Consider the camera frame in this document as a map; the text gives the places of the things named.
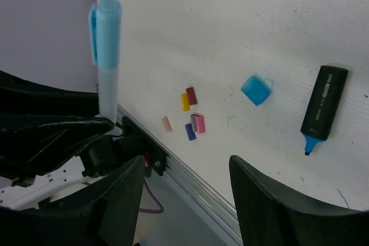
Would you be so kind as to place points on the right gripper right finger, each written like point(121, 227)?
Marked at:
point(271, 213)

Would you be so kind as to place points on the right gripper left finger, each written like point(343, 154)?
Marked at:
point(103, 213)

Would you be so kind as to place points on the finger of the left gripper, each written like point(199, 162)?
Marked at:
point(35, 145)
point(22, 97)

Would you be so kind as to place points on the peach pen cap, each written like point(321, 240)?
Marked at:
point(166, 124)

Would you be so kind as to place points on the blue pen cap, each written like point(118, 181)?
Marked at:
point(190, 132)

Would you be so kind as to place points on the light blue highlighter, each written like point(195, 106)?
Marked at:
point(104, 23)

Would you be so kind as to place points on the pink pen cap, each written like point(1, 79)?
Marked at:
point(200, 123)

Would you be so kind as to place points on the grey pen cap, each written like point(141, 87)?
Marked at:
point(193, 121)

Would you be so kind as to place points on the black blue highlighter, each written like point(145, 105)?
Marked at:
point(323, 105)

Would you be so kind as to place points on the blue highlighter cap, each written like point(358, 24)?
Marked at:
point(256, 90)

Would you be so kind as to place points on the yellow pen cap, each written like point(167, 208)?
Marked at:
point(185, 102)

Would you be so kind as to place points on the brown pen cap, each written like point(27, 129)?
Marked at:
point(192, 96)

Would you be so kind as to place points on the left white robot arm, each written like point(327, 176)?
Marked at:
point(100, 158)

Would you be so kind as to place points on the aluminium mounting rail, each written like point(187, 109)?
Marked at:
point(217, 212)

